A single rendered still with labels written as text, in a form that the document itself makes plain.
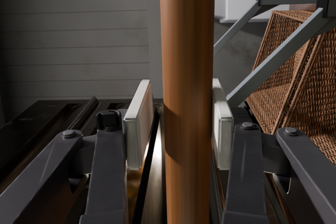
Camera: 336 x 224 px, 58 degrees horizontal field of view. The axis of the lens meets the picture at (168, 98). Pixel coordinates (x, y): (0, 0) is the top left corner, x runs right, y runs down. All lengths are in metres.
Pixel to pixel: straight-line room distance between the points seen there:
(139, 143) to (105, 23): 3.53
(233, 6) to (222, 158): 2.73
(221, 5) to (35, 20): 2.18
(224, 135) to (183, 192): 0.06
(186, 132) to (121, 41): 3.48
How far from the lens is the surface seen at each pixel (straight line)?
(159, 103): 1.78
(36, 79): 4.06
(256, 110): 1.58
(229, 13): 2.86
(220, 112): 0.16
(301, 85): 1.17
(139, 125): 0.16
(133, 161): 0.16
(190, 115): 0.17
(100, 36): 3.70
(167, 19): 0.17
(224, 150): 0.16
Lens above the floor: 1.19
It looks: 3 degrees up
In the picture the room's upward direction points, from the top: 91 degrees counter-clockwise
